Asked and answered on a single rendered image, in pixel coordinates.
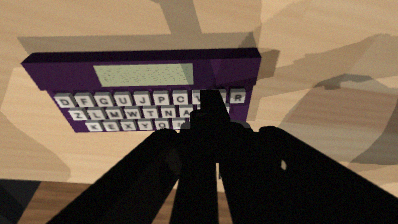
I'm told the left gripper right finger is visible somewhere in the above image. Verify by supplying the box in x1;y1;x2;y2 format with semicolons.
210;90;398;224

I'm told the purple keyboard case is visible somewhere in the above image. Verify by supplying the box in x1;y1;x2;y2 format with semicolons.
20;48;262;133

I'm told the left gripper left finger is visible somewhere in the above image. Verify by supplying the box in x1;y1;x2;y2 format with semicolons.
46;90;219;224

